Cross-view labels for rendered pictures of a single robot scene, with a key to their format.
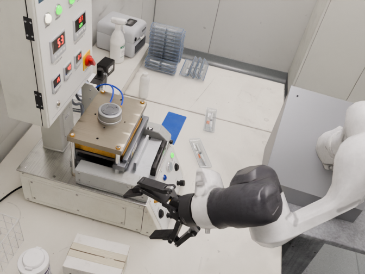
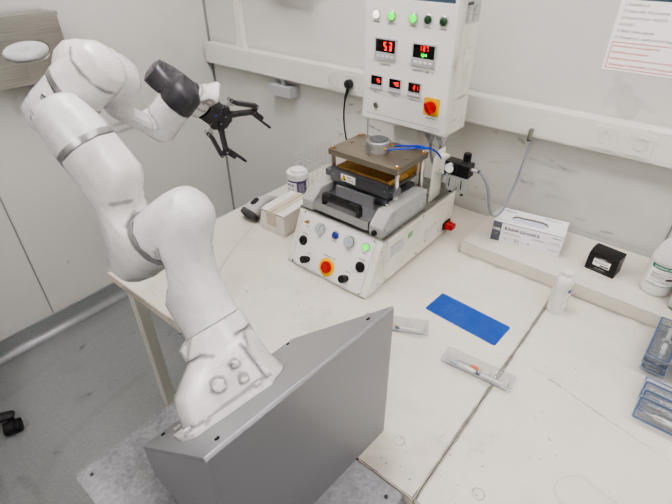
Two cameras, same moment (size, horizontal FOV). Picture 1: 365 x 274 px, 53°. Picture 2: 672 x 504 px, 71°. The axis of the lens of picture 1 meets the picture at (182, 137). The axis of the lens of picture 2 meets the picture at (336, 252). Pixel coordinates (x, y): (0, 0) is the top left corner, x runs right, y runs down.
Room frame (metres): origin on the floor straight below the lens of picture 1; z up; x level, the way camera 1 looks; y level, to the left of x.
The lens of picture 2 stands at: (1.63, -1.00, 1.70)
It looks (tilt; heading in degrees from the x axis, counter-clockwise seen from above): 35 degrees down; 125
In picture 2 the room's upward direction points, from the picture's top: straight up
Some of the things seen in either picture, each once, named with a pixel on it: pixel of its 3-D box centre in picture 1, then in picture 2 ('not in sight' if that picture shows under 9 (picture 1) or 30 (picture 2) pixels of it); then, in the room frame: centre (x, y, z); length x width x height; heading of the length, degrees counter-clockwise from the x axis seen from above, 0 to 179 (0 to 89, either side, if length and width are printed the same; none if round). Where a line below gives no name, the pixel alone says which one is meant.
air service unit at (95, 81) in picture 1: (99, 88); (456, 173); (1.16, 0.36, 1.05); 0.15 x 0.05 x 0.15; 175
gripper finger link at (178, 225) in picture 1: (178, 226); (222, 136); (0.53, -0.03, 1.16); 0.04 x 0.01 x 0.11; 156
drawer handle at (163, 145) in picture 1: (158, 156); (341, 204); (0.91, 0.07, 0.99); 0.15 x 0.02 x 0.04; 175
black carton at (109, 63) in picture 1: (105, 67); (605, 260); (1.65, 0.47, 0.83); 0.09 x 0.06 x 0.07; 168
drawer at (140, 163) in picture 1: (121, 150); (367, 193); (0.93, 0.20, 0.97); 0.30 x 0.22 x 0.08; 85
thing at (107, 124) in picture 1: (103, 117); (388, 156); (0.95, 0.28, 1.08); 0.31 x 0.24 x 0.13; 175
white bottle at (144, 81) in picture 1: (144, 84); (561, 291); (1.57, 0.25, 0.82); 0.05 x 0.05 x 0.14
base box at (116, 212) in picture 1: (112, 169); (377, 225); (0.95, 0.24, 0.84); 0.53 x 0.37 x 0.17; 85
